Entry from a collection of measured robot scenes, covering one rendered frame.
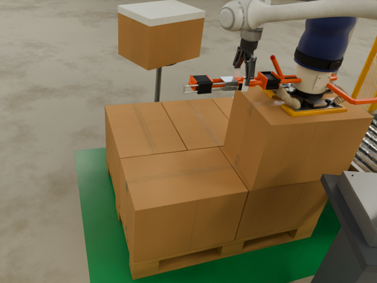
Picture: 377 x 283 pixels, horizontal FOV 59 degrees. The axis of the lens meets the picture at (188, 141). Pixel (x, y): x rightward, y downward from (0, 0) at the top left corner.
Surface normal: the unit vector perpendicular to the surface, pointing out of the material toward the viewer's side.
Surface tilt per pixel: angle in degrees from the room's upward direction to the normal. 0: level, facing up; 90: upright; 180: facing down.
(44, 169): 0
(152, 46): 90
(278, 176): 90
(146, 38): 90
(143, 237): 90
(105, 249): 0
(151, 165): 0
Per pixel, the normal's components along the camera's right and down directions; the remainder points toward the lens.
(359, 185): 0.07, -0.82
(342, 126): 0.29, 0.57
